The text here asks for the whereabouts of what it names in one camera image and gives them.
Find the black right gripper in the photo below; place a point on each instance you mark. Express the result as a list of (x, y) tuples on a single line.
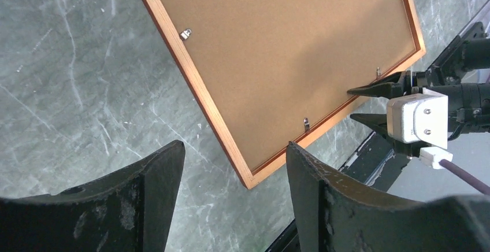
[(468, 103)]

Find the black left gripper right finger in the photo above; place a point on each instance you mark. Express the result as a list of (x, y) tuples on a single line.
[(334, 212)]

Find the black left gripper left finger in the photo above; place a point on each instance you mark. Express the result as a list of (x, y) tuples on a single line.
[(130, 209)]

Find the brown frame backing board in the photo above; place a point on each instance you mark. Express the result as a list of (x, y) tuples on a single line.
[(287, 51)]

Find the orange wooden picture frame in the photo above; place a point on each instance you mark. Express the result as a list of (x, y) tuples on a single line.
[(199, 85)]

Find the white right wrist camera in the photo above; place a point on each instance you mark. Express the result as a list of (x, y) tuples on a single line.
[(419, 117)]

